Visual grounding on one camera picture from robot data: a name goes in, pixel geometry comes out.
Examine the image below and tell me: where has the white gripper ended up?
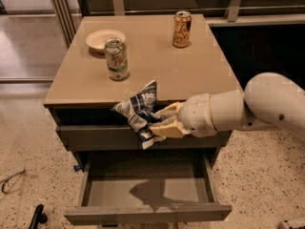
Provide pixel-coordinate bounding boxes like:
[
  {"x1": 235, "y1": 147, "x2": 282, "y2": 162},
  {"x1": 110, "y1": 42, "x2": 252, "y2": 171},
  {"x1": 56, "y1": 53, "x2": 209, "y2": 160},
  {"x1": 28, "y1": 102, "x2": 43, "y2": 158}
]
[{"x1": 149, "y1": 94, "x2": 217, "y2": 138}]

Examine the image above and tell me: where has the blue chip bag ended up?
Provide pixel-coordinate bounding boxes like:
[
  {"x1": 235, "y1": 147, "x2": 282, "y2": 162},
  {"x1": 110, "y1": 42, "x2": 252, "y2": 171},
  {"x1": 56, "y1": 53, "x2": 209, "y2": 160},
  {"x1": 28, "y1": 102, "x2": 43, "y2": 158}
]
[{"x1": 112, "y1": 80, "x2": 165, "y2": 150}]

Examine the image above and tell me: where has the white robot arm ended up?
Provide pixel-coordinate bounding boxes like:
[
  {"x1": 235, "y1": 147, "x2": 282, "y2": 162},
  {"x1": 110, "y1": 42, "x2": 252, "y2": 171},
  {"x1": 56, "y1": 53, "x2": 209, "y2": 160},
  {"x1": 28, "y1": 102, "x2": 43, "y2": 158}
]
[{"x1": 150, "y1": 73, "x2": 305, "y2": 139}]

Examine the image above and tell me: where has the grey drawer cabinet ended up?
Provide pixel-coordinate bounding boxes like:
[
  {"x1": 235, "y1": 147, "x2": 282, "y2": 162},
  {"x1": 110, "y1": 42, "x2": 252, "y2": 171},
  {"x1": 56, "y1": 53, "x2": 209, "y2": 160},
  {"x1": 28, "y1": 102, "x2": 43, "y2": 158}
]
[{"x1": 43, "y1": 13, "x2": 248, "y2": 229}]

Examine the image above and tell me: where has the open middle drawer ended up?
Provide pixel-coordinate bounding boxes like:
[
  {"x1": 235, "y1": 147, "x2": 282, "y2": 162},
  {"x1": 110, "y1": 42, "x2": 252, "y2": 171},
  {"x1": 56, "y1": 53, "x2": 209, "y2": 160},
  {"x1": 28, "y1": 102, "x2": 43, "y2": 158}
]
[{"x1": 65, "y1": 150, "x2": 232, "y2": 226}]

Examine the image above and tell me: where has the green white soda can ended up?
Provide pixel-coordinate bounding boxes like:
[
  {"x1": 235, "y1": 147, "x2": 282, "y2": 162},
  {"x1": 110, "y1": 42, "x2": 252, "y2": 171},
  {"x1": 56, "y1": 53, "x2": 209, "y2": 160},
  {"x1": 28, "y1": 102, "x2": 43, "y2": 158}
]
[{"x1": 104, "y1": 37, "x2": 129, "y2": 80}]

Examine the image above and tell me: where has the orange soda can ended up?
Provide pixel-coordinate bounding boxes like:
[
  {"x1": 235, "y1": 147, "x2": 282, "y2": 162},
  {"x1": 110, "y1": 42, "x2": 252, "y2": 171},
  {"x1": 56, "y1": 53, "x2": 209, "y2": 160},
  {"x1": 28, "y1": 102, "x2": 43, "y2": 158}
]
[{"x1": 173, "y1": 10, "x2": 192, "y2": 48}]

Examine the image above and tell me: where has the blue tape piece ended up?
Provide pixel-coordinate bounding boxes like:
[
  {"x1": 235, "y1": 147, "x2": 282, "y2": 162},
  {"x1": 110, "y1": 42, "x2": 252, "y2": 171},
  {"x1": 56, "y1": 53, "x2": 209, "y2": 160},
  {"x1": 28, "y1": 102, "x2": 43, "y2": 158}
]
[{"x1": 73, "y1": 165, "x2": 81, "y2": 172}]

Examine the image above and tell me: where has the white bowl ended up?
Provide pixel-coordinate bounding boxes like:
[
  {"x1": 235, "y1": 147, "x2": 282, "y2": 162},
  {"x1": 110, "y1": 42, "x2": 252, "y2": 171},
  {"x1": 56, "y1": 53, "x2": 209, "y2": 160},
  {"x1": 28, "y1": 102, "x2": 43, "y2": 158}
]
[{"x1": 86, "y1": 30, "x2": 126, "y2": 53}]

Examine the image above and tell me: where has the wooden shelf with brackets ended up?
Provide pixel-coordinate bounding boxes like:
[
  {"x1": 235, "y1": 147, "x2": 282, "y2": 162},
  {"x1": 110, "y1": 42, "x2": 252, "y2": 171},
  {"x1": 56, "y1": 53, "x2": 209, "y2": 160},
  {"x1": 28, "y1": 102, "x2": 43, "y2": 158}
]
[{"x1": 78, "y1": 0, "x2": 305, "y2": 27}]

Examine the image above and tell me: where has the white object bottom right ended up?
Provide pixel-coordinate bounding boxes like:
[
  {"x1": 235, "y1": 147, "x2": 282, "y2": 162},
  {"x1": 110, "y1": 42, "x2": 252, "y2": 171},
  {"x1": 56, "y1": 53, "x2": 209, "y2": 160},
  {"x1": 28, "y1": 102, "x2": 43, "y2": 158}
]
[{"x1": 278, "y1": 218, "x2": 305, "y2": 229}]

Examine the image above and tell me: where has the black object on floor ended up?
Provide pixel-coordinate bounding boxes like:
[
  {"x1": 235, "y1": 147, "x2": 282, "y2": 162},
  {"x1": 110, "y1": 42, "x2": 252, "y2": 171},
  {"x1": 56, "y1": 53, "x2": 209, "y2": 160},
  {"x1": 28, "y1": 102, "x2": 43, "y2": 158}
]
[{"x1": 29, "y1": 204, "x2": 48, "y2": 229}]

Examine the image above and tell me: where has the grey cable on floor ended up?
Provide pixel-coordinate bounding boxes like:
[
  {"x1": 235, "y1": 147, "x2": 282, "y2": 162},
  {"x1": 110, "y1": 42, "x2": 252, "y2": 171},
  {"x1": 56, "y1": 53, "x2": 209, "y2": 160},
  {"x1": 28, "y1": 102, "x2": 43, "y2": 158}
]
[{"x1": 0, "y1": 168, "x2": 27, "y2": 195}]

